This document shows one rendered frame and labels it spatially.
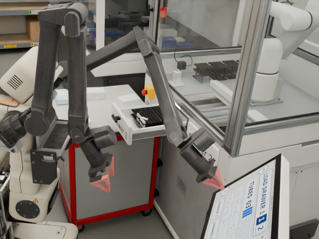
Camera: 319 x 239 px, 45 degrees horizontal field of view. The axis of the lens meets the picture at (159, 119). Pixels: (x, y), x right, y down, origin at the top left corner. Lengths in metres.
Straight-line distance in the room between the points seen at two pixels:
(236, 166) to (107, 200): 1.00
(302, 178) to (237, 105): 0.72
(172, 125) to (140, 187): 1.21
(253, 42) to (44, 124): 0.83
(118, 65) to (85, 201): 1.01
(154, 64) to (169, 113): 0.21
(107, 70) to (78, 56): 1.62
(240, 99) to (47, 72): 0.81
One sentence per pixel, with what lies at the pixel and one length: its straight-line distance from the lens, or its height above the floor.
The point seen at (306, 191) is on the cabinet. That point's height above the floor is 0.59.
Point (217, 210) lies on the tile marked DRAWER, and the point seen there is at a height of 1.00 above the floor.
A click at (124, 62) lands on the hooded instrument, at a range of 2.83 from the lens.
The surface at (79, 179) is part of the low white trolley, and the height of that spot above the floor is 0.46.
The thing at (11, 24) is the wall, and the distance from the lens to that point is 6.09.
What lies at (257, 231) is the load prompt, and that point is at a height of 1.15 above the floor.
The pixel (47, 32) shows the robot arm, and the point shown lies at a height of 1.55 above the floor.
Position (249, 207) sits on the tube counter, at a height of 1.12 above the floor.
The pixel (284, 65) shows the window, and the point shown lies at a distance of 1.71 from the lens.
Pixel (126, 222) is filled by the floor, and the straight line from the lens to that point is 2.72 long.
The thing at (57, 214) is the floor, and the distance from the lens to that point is 2.80.
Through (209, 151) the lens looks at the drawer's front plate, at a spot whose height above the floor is 0.89.
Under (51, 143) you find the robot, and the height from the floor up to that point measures 1.04.
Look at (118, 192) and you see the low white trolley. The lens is 2.50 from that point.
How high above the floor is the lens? 1.88
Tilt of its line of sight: 28 degrees down
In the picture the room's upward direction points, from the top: 5 degrees clockwise
